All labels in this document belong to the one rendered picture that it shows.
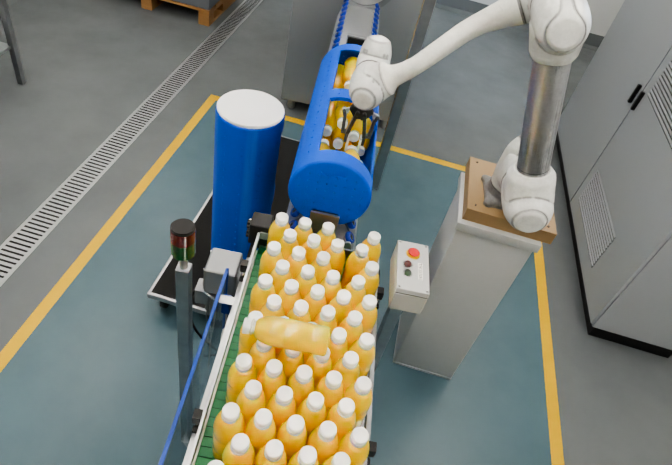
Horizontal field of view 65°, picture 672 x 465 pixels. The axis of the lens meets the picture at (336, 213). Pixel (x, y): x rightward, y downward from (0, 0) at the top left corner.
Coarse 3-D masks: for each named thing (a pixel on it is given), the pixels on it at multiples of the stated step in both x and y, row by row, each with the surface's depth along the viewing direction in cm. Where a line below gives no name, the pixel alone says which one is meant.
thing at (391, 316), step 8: (392, 312) 175; (400, 312) 175; (384, 320) 180; (392, 320) 178; (384, 328) 182; (392, 328) 181; (376, 336) 189; (384, 336) 185; (376, 344) 188; (384, 344) 188; (376, 352) 192; (376, 360) 195
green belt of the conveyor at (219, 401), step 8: (264, 248) 183; (256, 256) 180; (256, 264) 177; (344, 264) 184; (256, 272) 175; (256, 280) 172; (248, 288) 170; (248, 296) 167; (248, 304) 165; (240, 312) 163; (240, 320) 160; (240, 328) 159; (232, 344) 154; (232, 352) 152; (232, 360) 150; (224, 368) 148; (224, 376) 147; (224, 384) 145; (216, 392) 143; (224, 392) 143; (216, 400) 141; (224, 400) 142; (216, 408) 140; (208, 424) 136; (208, 432) 135; (208, 440) 134; (200, 448) 132; (208, 448) 132; (200, 456) 131; (208, 456) 131; (200, 464) 129
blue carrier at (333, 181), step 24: (336, 48) 234; (360, 48) 232; (312, 96) 217; (336, 96) 201; (312, 120) 194; (312, 144) 180; (312, 168) 173; (336, 168) 172; (360, 168) 174; (288, 192) 181; (312, 192) 180; (336, 192) 179; (360, 192) 177
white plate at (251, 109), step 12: (228, 96) 222; (240, 96) 223; (252, 96) 225; (264, 96) 227; (228, 108) 215; (240, 108) 217; (252, 108) 219; (264, 108) 220; (276, 108) 222; (228, 120) 210; (240, 120) 211; (252, 120) 212; (264, 120) 214; (276, 120) 216
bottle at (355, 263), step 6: (354, 252) 163; (348, 258) 165; (354, 258) 163; (360, 258) 163; (366, 258) 164; (348, 264) 165; (354, 264) 163; (360, 264) 163; (348, 270) 166; (354, 270) 164; (360, 270) 164; (342, 276) 171; (348, 276) 167; (342, 282) 171; (348, 282) 168; (342, 288) 172
